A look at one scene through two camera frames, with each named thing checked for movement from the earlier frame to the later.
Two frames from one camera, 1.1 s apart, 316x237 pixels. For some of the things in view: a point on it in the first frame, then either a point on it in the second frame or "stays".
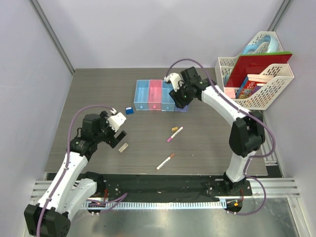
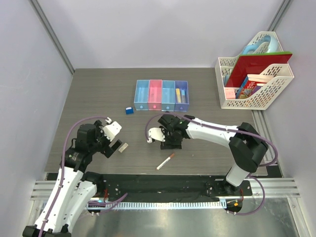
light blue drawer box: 141,95 stays
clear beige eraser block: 124,146 stays
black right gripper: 179,102 -> 169,144
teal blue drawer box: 168,103 stays
